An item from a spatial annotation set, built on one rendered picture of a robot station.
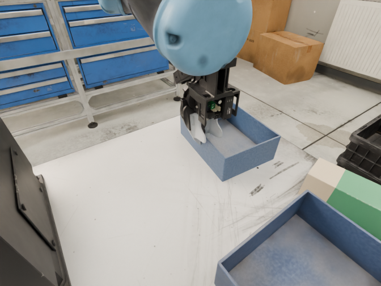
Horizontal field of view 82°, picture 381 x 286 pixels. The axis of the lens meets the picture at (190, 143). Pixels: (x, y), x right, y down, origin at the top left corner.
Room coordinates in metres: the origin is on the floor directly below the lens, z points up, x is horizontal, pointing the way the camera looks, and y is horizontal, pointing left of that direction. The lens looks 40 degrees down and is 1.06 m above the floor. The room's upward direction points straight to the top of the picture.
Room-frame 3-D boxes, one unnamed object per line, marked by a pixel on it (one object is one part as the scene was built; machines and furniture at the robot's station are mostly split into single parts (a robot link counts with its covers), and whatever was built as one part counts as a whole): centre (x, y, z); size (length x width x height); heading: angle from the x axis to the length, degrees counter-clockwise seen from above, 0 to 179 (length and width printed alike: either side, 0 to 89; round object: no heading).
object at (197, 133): (0.37, -0.02, 0.79); 0.06 x 0.03 x 0.09; 28
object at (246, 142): (0.43, -0.09, 0.74); 0.20 x 0.15 x 0.07; 29
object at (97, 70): (1.74, 0.49, 0.60); 0.72 x 0.03 x 0.56; 124
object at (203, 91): (0.37, -0.03, 0.89); 0.09 x 0.08 x 0.12; 28
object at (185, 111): (0.38, 0.00, 0.83); 0.05 x 0.02 x 0.09; 118
